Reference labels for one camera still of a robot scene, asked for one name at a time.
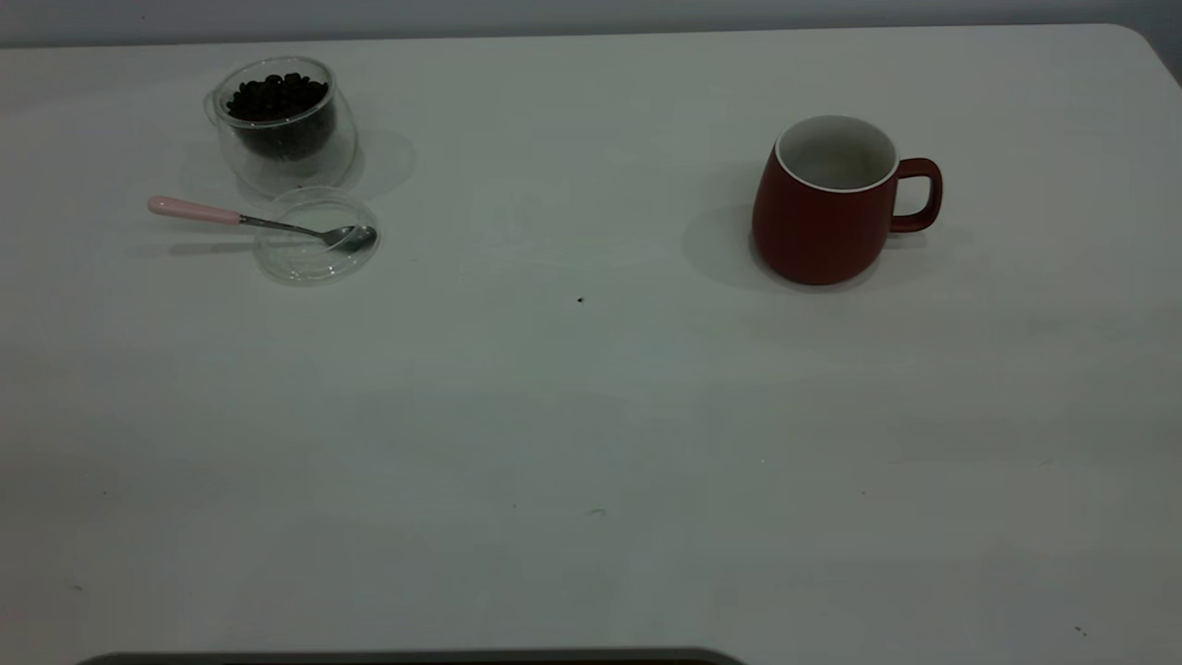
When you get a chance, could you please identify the red ceramic mug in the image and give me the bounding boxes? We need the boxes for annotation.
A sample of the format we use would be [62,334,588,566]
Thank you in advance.
[751,115,944,286]

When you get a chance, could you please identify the pink-handled metal spoon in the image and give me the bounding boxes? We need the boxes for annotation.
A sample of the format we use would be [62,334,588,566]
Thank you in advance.
[148,195,378,252]

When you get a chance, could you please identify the clear glass lid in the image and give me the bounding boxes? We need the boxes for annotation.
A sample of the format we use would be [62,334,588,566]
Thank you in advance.
[253,186,380,284]

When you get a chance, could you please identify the dark coffee beans pile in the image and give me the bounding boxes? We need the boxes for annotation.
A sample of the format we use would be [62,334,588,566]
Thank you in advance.
[226,72,335,160]

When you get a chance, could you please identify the clear glass jar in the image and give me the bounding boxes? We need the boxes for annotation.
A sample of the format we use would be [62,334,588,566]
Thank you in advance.
[203,55,359,197]

